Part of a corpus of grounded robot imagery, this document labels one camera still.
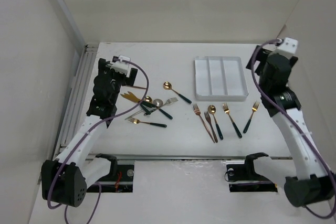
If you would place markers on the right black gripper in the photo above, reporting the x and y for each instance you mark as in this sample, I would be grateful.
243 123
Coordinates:
262 55

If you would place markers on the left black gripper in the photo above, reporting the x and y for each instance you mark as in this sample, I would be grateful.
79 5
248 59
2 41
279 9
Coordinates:
103 68

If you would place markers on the gold spoon green handle pile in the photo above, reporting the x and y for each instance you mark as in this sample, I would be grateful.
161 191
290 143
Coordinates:
146 104

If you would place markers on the copper fork all metal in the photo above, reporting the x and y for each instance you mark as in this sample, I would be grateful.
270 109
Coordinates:
198 113

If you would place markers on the dark brown wooden fork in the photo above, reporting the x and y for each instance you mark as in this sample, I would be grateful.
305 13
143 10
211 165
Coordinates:
208 119

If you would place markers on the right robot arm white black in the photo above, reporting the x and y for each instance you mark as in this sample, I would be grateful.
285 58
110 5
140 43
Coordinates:
313 181

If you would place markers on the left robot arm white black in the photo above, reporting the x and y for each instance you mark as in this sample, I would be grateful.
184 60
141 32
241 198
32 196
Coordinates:
66 178

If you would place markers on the thin copper knife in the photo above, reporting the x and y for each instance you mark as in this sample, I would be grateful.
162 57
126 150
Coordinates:
136 87

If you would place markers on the white three-compartment tray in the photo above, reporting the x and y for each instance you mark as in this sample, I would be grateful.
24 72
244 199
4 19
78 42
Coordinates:
220 79

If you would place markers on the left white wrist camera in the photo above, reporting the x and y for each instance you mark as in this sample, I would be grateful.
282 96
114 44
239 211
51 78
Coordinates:
120 64

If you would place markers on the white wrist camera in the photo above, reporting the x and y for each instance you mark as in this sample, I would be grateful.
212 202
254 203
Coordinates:
287 45
120 64

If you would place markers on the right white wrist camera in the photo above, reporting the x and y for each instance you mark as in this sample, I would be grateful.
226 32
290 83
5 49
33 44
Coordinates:
287 45

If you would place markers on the silver spoon long handle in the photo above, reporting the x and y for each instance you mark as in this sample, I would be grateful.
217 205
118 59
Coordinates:
139 112

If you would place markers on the silver fork green handle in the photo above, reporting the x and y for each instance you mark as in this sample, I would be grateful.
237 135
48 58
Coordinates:
160 103

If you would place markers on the aluminium rail frame left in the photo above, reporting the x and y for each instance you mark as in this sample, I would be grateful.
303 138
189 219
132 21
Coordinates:
74 105

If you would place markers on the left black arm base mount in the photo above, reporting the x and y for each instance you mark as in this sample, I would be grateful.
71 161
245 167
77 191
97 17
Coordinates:
120 177

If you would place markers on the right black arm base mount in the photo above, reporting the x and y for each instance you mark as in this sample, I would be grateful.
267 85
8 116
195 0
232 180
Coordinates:
242 178

